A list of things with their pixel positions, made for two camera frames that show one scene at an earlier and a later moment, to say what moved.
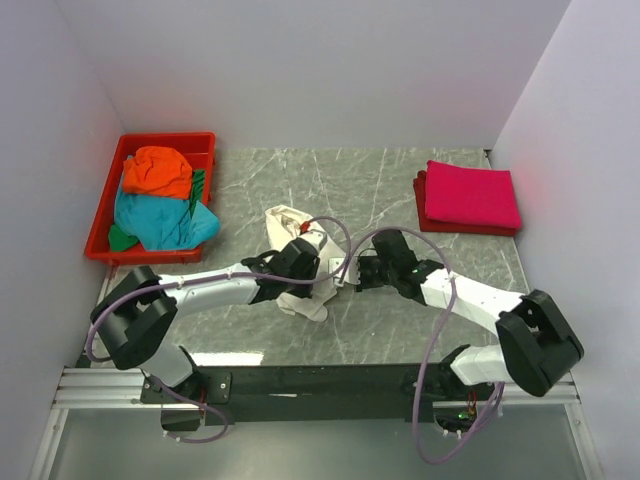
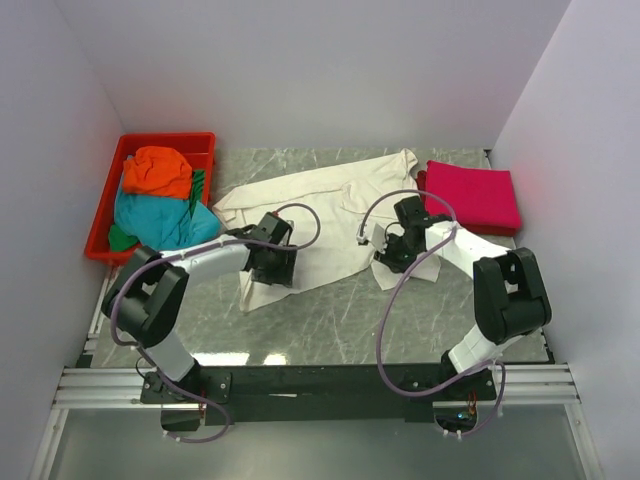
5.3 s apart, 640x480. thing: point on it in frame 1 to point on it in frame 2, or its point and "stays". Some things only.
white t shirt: [283, 225] to [328, 208]
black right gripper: [364, 284] to [388, 259]
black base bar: [240, 394] stays
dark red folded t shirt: [420, 185] stays
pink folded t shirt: [482, 197] stays
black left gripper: [304, 290] to [281, 276]
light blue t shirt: [166, 223] stays
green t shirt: [119, 239] stays
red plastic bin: [197, 147] stays
